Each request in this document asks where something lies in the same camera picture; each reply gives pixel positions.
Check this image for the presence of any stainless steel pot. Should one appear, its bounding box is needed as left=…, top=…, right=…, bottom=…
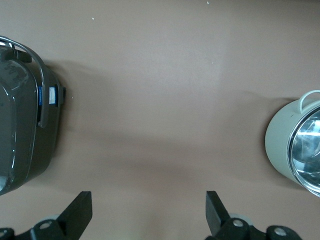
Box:
left=264, top=90, right=320, bottom=198

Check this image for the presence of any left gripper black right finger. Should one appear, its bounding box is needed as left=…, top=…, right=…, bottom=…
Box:
left=205, top=190, right=251, bottom=240

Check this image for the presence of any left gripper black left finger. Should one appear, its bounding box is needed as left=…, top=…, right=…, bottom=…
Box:
left=29, top=191, right=93, bottom=240

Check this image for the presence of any dark grey rice cooker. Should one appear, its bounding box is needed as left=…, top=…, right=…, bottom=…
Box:
left=0, top=35, right=68, bottom=196

